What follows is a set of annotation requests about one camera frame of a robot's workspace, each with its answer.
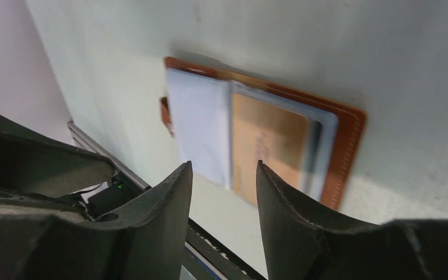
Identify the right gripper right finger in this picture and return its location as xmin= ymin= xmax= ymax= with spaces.
xmin=256 ymin=162 xmax=448 ymax=279

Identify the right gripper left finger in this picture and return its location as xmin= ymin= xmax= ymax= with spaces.
xmin=0 ymin=162 xmax=193 ymax=279

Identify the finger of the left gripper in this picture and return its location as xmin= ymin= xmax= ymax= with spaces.
xmin=0 ymin=115 xmax=118 ymax=216

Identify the gold VIP credit card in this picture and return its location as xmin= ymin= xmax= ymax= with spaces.
xmin=231 ymin=93 xmax=312 ymax=206

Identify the brown leather card holder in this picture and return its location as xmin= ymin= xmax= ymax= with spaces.
xmin=160 ymin=57 xmax=368 ymax=209

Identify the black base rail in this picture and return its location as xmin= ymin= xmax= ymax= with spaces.
xmin=68 ymin=121 xmax=264 ymax=279

